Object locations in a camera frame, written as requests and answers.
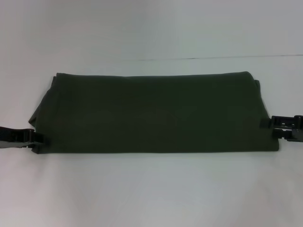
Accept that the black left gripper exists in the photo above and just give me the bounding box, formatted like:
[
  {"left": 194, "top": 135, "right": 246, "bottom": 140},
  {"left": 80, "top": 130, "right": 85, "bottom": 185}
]
[{"left": 0, "top": 126, "right": 50, "bottom": 150}]

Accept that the dark green printed t-shirt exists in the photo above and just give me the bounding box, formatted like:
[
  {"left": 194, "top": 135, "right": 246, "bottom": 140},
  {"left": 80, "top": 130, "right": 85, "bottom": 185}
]
[{"left": 27, "top": 70, "right": 282, "bottom": 155}]

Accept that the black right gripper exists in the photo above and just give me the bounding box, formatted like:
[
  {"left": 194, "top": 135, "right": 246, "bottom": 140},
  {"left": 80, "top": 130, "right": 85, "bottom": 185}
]
[{"left": 259, "top": 114, "right": 303, "bottom": 143}]

